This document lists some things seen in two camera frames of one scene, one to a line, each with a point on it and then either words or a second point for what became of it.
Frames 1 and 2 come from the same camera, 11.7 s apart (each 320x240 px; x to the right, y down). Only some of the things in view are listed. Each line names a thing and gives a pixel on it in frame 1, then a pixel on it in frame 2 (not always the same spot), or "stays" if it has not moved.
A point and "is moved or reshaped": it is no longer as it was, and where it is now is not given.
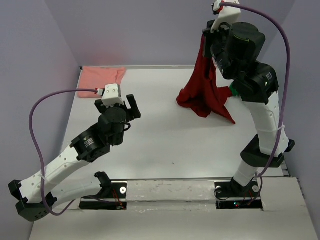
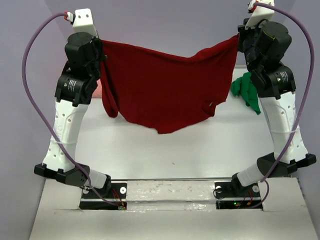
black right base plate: x=230 y=195 stays
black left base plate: x=112 y=197 stays
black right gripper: x=224 y=28 to x=244 y=33
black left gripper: x=135 y=111 to x=97 y=41
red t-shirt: x=203 y=93 is moved or reshaped
